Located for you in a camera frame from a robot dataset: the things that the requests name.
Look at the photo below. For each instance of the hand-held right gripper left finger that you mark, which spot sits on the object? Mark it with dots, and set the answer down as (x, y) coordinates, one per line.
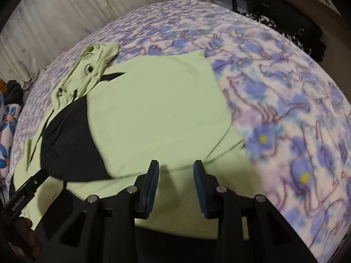
(149, 197)

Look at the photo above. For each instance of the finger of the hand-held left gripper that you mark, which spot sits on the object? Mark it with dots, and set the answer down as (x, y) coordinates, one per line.
(38, 179)

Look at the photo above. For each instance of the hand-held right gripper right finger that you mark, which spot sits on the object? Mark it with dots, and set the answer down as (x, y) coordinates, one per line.
(201, 194)

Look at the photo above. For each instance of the green and black sweatshirt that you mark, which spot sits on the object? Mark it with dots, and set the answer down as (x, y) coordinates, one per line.
(153, 101)

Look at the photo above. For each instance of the black bundled clothes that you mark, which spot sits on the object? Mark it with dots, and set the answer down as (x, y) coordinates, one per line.
(13, 91)

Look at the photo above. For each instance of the person's left hand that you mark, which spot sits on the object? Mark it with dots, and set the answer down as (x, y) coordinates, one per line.
(24, 230)

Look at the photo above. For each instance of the rolled blue flower quilt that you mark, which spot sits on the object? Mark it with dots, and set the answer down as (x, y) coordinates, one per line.
(6, 120)

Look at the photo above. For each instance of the purple floral blanket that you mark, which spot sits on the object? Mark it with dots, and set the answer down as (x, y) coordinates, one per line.
(274, 87)

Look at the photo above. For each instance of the pale patterned curtain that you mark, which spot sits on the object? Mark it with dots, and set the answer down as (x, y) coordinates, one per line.
(54, 19)

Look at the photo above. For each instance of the black and white patterned cloth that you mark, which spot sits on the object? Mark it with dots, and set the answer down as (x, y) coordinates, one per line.
(259, 17)

